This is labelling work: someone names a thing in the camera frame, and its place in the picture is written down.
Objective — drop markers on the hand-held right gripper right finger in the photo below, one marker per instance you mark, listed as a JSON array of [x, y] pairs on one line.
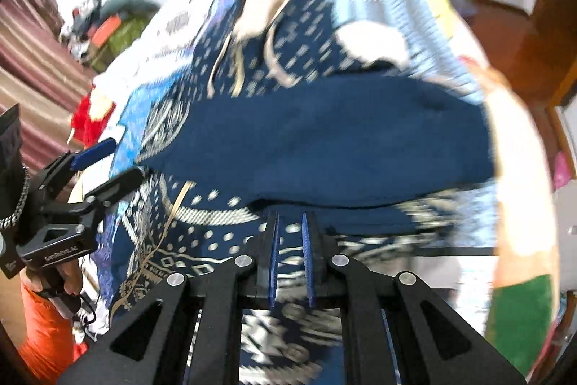
[[309, 263]]

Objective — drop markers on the blue patchwork quilt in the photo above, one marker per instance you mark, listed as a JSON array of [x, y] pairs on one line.
[[387, 10]]

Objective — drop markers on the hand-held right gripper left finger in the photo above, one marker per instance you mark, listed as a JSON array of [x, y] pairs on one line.
[[272, 263]]

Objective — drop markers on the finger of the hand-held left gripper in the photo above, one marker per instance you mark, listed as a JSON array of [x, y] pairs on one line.
[[118, 185], [95, 151]]

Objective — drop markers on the red cloth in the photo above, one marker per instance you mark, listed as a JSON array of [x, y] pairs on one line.
[[85, 119]]

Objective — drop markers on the person's left forearm orange sleeve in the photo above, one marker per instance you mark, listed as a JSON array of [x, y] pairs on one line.
[[45, 331]]

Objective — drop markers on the orange and green cloth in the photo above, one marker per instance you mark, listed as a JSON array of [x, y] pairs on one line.
[[523, 313]]

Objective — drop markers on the striped maroon curtain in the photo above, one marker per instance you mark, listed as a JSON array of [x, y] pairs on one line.
[[36, 64]]

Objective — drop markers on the pile of mixed clothes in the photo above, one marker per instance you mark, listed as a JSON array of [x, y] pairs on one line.
[[85, 15]]

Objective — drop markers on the navy patterned garment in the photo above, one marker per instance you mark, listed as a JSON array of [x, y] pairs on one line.
[[315, 132]]

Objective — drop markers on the yellow cloth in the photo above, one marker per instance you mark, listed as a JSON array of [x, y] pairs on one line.
[[439, 8]]

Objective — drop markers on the brown wooden furniture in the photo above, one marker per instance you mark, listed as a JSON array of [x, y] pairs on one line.
[[541, 51]]

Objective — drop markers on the white patterned sheet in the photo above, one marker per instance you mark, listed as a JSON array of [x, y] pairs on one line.
[[148, 46]]

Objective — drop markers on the green bag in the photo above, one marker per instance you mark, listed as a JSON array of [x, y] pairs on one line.
[[128, 34]]

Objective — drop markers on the person's left hand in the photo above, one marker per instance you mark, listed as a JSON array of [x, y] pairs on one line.
[[70, 274]]

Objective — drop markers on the orange box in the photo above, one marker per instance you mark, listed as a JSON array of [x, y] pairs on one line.
[[106, 28]]

